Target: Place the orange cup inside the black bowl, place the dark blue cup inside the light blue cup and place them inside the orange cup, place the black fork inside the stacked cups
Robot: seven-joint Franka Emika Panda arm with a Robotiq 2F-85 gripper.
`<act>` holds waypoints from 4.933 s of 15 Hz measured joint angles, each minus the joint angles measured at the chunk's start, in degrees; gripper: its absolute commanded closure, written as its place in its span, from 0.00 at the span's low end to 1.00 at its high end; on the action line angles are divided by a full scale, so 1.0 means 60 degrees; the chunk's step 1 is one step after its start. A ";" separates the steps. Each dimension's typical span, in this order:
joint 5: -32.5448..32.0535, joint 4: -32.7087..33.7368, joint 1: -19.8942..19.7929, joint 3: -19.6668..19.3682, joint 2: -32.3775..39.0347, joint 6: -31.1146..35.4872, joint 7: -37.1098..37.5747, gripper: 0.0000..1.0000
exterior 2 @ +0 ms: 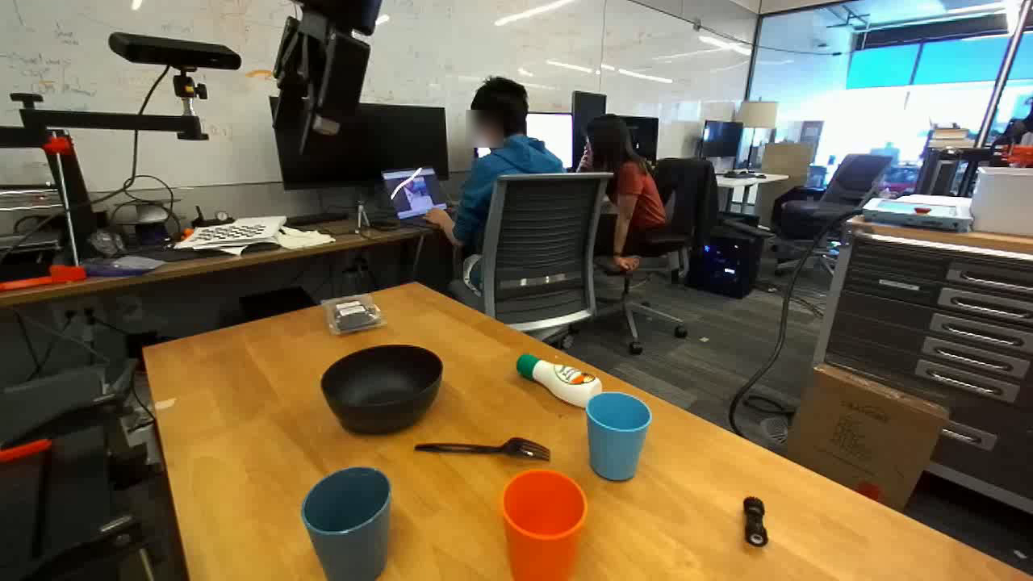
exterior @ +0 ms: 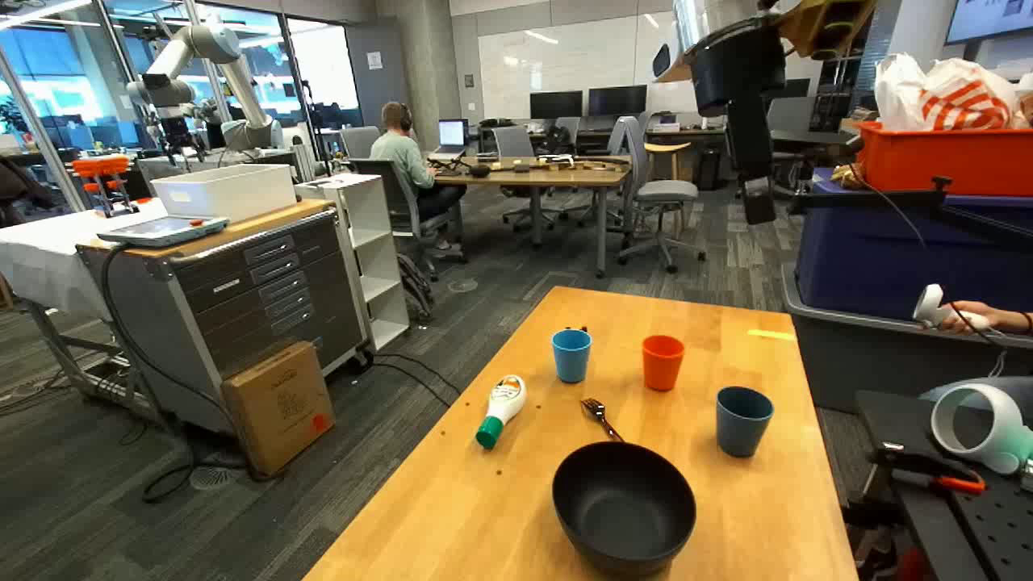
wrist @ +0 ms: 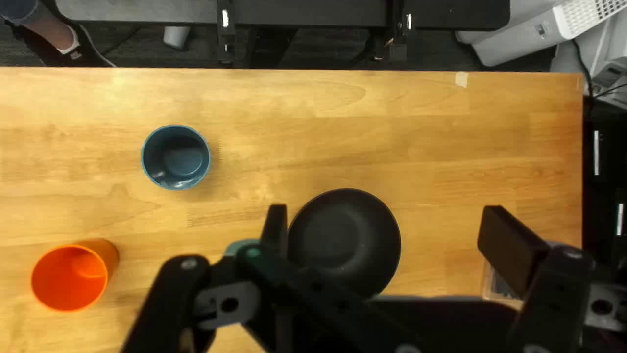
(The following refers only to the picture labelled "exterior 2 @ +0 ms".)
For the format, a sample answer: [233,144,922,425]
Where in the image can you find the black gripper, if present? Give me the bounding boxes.
[266,0,387,114]

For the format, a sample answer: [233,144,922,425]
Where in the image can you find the dark blue plastic cup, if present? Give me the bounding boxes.
[299,463,393,581]

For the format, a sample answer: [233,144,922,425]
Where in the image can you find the light blue plastic cup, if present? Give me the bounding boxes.
[584,390,655,484]

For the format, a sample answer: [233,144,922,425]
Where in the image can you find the orange plastic cup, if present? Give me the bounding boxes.
[498,466,591,581]

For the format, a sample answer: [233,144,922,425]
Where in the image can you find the black bowl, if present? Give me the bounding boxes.
[320,342,444,440]

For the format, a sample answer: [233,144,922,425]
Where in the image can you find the large black monitor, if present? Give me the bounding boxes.
[266,95,450,194]

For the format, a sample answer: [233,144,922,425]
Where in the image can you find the open laptop bright screen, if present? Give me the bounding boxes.
[364,165,448,229]

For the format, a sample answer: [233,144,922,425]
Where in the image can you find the stack of papers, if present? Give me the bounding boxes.
[171,212,337,259]

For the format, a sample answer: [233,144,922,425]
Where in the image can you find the person in blue jacket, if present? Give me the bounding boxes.
[424,73,568,259]

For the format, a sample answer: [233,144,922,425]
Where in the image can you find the long wooden desk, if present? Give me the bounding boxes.
[0,219,431,317]

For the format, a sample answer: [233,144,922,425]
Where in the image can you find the bright white monitor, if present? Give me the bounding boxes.
[470,110,577,172]

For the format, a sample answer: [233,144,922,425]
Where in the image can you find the small box on table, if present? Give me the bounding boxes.
[320,290,387,335]

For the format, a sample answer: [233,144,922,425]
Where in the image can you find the tall black monitor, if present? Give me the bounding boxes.
[568,91,609,172]

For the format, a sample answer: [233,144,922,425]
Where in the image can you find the grey mesh office chair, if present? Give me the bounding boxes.
[462,172,617,345]

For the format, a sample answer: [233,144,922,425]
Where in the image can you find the person in red shirt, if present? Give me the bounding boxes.
[581,114,672,273]

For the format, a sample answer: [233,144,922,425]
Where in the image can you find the red clamp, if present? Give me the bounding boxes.
[0,130,91,298]

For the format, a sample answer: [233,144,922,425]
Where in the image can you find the black office chair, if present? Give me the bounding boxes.
[595,153,724,359]

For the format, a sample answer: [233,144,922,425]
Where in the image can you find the white bottle green cap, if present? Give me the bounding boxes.
[512,350,608,413]

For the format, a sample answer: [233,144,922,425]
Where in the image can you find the small distant monitor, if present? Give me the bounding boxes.
[697,119,744,160]

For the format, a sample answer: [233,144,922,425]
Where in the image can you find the table lamp beige shade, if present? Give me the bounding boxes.
[736,95,781,172]

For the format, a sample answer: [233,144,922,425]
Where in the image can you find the computer tower with lights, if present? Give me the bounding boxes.
[686,219,768,299]

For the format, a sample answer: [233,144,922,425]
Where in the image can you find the dark padded armchair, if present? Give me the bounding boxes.
[768,151,896,244]

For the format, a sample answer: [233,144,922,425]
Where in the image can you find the small black clip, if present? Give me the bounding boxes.
[738,494,770,553]

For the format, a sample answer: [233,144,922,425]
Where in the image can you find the brown cardboard box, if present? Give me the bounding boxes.
[788,361,952,511]

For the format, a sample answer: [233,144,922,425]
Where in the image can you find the grey drawer cabinet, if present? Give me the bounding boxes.
[821,219,1033,515]

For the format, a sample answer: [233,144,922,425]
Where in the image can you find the white storage box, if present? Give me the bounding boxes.
[967,165,1033,237]

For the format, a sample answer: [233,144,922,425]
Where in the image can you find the black camera bar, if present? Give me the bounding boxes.
[105,30,244,73]

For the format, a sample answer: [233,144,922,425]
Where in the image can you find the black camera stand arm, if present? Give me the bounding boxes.
[0,91,210,151]

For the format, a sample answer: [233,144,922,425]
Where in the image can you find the black floor cable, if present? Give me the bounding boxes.
[727,234,827,440]

